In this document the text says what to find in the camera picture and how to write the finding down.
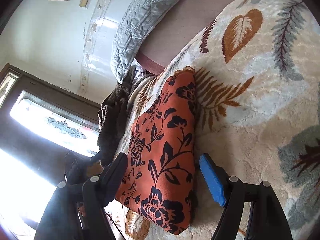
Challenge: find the orange black floral garment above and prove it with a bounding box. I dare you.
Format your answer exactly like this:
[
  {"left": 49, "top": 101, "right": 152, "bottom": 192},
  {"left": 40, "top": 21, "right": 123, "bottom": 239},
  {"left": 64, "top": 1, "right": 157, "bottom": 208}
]
[{"left": 116, "top": 70, "right": 196, "bottom": 235}]

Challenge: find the brown framed window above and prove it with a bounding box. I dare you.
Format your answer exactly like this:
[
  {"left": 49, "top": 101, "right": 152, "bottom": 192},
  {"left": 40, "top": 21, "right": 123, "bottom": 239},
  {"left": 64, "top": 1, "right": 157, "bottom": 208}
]
[{"left": 1, "top": 64, "right": 99, "bottom": 239}]

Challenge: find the dark brown fleece garment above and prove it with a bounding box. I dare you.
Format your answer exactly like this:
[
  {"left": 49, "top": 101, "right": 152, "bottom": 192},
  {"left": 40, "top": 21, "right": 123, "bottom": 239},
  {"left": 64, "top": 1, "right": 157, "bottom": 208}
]
[{"left": 89, "top": 65, "right": 143, "bottom": 168}]

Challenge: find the cream leaf pattern blanket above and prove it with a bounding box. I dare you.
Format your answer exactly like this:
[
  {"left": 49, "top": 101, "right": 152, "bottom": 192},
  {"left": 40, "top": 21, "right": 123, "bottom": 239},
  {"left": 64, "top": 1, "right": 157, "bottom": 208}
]
[{"left": 102, "top": 0, "right": 320, "bottom": 240}]

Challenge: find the pink bed sheet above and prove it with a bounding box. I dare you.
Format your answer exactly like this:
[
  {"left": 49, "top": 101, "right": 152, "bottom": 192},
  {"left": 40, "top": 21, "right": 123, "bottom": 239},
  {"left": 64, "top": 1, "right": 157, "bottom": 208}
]
[{"left": 136, "top": 0, "right": 233, "bottom": 74}]

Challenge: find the grey quilted pillow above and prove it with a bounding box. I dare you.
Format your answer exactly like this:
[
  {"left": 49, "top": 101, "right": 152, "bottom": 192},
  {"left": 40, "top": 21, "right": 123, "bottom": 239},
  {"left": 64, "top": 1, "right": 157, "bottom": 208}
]
[{"left": 110, "top": 0, "right": 180, "bottom": 83}]

